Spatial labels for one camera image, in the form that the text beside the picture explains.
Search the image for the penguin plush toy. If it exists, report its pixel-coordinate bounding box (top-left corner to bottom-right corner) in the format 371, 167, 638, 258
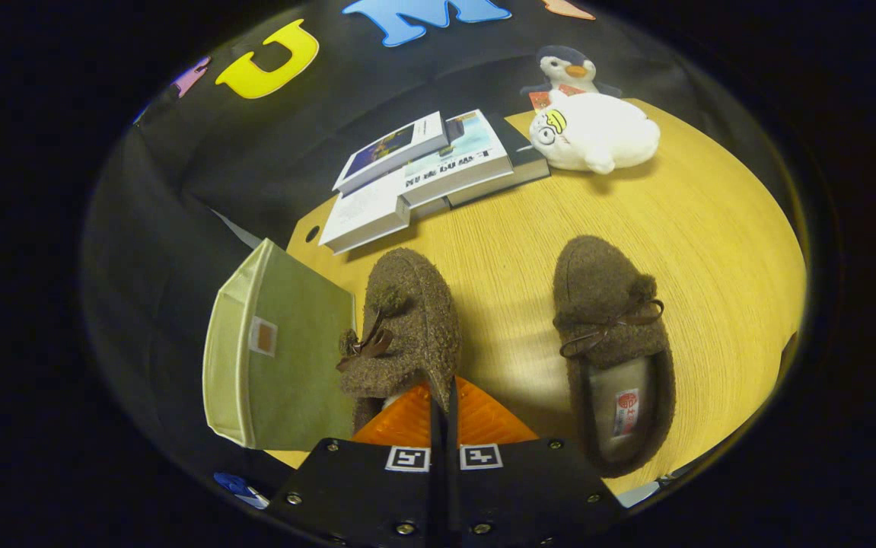
520, 44, 623, 111

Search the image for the light blue cover book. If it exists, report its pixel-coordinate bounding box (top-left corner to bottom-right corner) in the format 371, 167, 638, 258
400, 109, 516, 208

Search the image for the black book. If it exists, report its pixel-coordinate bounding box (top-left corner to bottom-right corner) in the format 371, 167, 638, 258
445, 114, 553, 209

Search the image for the black backdrop cloth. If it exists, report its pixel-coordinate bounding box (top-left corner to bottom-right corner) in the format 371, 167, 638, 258
80, 0, 796, 473

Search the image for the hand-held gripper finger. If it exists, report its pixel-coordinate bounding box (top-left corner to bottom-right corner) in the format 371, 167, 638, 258
266, 378, 438, 548
447, 377, 625, 548

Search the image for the beige fabric storage box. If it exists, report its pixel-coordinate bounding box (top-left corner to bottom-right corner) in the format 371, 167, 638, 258
203, 238, 358, 450

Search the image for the brown fuzzy shoe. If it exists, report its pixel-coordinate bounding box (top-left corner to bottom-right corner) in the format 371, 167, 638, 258
552, 234, 677, 479
335, 247, 463, 435

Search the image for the white plush toy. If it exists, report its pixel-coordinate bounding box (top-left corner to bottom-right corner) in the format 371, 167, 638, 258
529, 91, 661, 175

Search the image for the small photo cover book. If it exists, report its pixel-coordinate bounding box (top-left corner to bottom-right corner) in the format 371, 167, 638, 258
333, 112, 451, 195

